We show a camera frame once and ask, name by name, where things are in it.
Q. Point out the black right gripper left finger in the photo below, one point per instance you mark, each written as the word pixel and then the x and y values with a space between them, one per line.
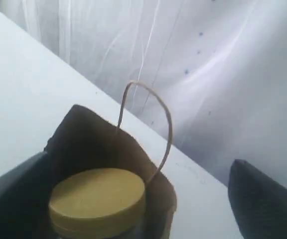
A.
pixel 24 196

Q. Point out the white backdrop curtain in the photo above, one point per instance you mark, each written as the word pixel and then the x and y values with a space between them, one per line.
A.
pixel 220 66

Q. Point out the clear jar with yellow lid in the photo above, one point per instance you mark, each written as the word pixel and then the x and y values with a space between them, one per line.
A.
pixel 104 203

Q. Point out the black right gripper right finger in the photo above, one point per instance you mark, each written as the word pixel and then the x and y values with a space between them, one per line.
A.
pixel 258 202

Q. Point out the brown paper bag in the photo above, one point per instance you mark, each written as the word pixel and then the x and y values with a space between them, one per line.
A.
pixel 84 141

